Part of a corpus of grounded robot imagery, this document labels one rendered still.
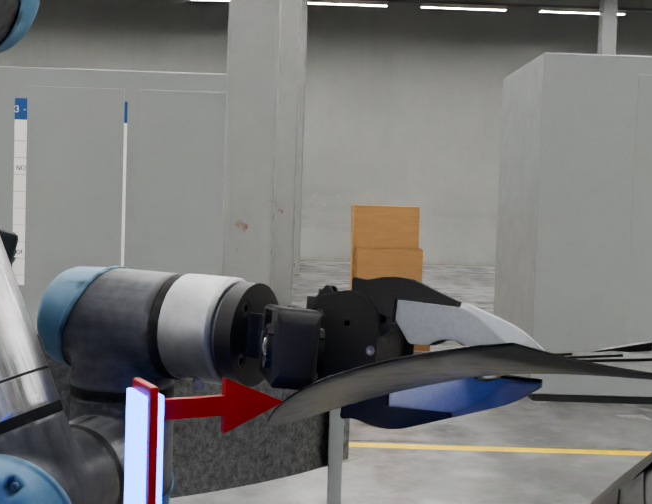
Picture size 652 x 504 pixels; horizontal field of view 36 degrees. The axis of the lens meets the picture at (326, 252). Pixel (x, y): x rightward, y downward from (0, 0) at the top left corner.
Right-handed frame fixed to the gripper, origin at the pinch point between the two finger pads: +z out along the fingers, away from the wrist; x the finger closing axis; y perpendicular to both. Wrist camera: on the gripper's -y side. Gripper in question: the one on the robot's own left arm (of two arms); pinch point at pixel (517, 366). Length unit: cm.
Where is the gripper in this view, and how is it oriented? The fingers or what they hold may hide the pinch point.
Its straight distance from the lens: 60.8
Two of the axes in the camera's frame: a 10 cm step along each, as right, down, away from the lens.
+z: 9.0, 0.6, -4.3
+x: -0.9, 10.0, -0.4
